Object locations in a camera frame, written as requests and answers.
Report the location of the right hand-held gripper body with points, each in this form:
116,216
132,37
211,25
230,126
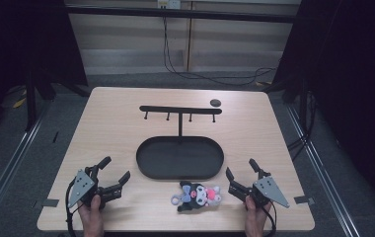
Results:
267,191

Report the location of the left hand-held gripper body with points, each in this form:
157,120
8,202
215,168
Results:
83,186

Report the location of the black hook rack with tray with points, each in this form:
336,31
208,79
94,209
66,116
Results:
179,158

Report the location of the person's right hand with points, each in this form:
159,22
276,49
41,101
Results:
255,218

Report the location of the person's left hand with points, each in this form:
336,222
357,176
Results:
92,214

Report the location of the black tape mark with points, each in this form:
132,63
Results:
303,199
50,202

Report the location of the small black floor tape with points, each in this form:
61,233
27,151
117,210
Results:
55,137

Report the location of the black round disc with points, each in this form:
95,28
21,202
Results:
215,102

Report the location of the black metal stand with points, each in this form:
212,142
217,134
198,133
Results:
31,108

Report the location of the yellow tape strip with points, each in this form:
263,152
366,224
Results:
19,103

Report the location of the black curtain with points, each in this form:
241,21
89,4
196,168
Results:
17,42
350,82

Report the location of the black horizontal bar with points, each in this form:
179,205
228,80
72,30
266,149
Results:
175,13

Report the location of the metal floor rail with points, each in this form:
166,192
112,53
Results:
9,164
323,184

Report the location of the white wall socket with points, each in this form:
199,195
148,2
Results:
169,3

